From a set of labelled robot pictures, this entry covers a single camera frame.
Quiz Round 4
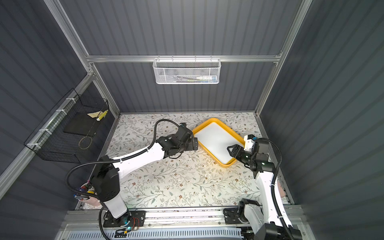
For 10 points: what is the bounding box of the yellow plastic storage box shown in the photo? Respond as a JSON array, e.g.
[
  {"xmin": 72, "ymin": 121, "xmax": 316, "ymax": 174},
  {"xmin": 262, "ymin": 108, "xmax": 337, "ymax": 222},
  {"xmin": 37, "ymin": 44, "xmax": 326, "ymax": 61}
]
[{"xmin": 192, "ymin": 117, "xmax": 246, "ymax": 169}]

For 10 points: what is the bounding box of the yellow sticky note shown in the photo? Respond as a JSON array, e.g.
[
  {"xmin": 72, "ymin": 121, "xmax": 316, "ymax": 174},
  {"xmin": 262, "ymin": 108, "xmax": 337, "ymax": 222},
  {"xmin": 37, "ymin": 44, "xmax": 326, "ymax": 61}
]
[{"xmin": 87, "ymin": 111, "xmax": 101, "ymax": 118}]

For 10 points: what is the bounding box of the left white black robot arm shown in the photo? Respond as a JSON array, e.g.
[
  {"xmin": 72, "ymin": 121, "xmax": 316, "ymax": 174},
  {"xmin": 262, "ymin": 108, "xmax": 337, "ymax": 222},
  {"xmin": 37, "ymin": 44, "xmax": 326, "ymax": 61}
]
[{"xmin": 64, "ymin": 119, "xmax": 198, "ymax": 219}]

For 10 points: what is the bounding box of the black pad in basket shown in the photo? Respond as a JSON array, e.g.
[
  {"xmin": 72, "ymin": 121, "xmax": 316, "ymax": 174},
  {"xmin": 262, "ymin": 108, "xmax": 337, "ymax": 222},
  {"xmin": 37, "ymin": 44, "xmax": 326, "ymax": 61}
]
[{"xmin": 63, "ymin": 113, "xmax": 101, "ymax": 137}]

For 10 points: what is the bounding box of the floral table mat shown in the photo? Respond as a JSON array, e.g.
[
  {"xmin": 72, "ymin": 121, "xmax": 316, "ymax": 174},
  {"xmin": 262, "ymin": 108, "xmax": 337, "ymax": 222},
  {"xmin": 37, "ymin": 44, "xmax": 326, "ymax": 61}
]
[{"xmin": 107, "ymin": 112, "xmax": 261, "ymax": 208}]

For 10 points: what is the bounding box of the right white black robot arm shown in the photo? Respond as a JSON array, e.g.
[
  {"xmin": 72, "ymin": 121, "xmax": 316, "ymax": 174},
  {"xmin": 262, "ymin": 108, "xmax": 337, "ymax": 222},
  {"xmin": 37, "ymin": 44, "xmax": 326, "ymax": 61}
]
[{"xmin": 223, "ymin": 135, "xmax": 303, "ymax": 240}]

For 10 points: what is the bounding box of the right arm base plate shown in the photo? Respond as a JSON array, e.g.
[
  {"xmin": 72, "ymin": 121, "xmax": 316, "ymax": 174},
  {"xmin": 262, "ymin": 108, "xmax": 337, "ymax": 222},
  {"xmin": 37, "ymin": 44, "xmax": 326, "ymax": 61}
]
[{"xmin": 223, "ymin": 208, "xmax": 249, "ymax": 225}]

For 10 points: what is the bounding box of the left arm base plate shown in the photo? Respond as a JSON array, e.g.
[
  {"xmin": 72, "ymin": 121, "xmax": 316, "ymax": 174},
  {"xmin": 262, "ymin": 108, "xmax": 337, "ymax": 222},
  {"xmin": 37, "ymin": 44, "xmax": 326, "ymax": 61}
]
[{"xmin": 102, "ymin": 211, "xmax": 147, "ymax": 228}]

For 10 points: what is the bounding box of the black wire basket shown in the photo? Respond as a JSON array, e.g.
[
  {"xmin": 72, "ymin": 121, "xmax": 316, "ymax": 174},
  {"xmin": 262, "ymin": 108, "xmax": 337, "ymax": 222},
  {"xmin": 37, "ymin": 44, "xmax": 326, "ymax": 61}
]
[{"xmin": 24, "ymin": 91, "xmax": 109, "ymax": 164}]

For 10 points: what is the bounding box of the pink pen cup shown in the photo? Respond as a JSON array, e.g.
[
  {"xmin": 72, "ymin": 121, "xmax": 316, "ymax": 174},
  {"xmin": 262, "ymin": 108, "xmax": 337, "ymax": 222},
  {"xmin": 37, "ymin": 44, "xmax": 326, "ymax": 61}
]
[{"xmin": 74, "ymin": 182, "xmax": 101, "ymax": 207}]

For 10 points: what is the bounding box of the white marker in basket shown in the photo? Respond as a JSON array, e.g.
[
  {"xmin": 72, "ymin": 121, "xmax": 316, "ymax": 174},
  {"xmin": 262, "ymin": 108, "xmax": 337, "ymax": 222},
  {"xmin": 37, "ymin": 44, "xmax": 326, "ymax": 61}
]
[{"xmin": 196, "ymin": 76, "xmax": 217, "ymax": 83}]

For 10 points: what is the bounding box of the white wire mesh basket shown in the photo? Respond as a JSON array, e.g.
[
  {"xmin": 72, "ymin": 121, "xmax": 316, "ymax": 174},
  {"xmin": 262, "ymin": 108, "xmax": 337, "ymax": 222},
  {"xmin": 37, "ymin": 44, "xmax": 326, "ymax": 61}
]
[{"xmin": 153, "ymin": 58, "xmax": 222, "ymax": 85}]

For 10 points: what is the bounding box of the aluminium rail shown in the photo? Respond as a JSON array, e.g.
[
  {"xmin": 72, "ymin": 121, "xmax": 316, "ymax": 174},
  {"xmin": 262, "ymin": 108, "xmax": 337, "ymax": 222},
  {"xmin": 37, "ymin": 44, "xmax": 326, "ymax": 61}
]
[{"xmin": 62, "ymin": 205, "xmax": 301, "ymax": 229}]

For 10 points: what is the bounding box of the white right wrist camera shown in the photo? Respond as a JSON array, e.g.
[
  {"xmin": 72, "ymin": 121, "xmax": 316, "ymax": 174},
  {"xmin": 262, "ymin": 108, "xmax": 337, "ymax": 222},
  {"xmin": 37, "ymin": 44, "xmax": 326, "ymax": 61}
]
[{"xmin": 244, "ymin": 134, "xmax": 257, "ymax": 152}]

